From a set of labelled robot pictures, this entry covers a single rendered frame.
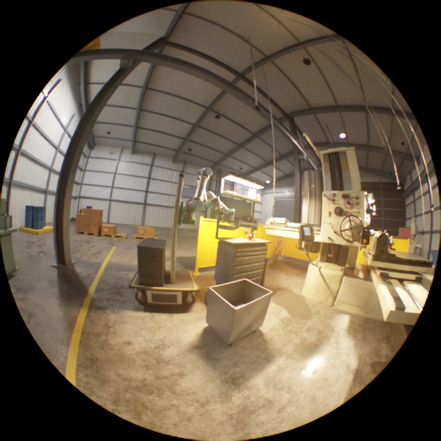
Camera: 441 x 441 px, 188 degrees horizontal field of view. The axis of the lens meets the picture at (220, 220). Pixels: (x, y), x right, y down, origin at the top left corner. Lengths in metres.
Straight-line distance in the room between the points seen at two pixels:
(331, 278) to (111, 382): 2.89
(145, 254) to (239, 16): 7.89
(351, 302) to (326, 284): 0.60
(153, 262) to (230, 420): 1.76
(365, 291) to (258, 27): 8.25
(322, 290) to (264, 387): 1.80
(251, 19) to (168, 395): 8.51
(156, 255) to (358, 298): 2.99
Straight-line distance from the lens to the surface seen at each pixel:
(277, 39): 7.49
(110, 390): 1.39
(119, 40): 9.39
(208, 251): 3.03
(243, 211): 2.62
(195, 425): 1.24
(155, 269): 1.75
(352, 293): 2.56
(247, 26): 7.39
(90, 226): 6.70
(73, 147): 3.60
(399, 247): 5.14
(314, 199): 3.18
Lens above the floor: 1.24
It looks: level
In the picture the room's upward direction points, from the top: 6 degrees clockwise
